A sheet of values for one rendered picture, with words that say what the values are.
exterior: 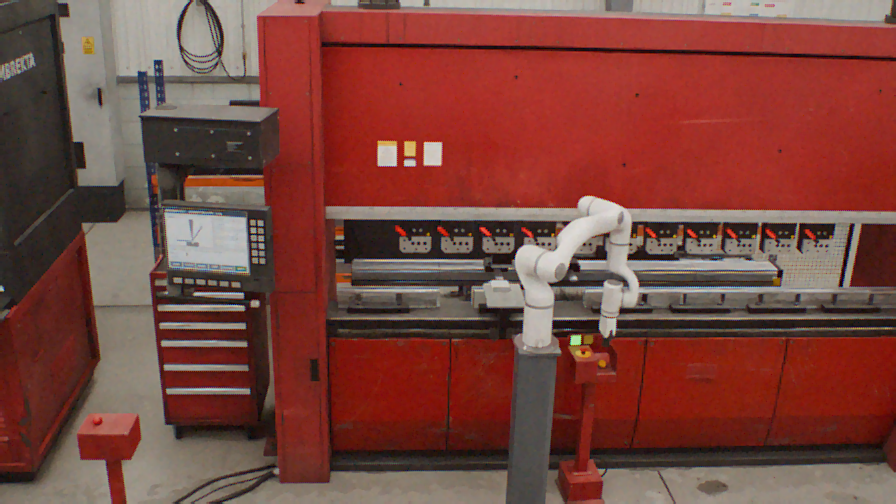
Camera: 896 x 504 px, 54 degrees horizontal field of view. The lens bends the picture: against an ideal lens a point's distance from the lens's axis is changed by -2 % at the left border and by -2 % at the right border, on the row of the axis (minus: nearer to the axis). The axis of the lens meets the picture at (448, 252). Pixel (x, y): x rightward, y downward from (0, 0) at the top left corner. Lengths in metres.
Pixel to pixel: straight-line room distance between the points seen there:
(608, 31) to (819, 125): 1.14
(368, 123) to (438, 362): 1.22
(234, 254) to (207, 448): 1.63
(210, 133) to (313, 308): 1.05
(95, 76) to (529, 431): 5.62
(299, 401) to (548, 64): 1.98
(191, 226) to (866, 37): 3.11
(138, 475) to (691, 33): 3.45
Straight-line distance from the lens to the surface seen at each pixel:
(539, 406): 3.86
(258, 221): 3.57
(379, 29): 4.00
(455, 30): 4.01
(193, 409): 4.95
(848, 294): 4.94
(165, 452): 5.02
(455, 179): 4.16
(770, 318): 4.67
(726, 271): 4.91
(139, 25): 8.56
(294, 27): 3.83
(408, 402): 4.50
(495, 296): 4.24
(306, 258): 4.08
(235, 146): 3.54
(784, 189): 4.56
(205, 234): 3.67
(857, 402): 5.12
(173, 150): 3.65
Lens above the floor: 2.68
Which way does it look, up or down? 21 degrees down
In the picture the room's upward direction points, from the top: 2 degrees clockwise
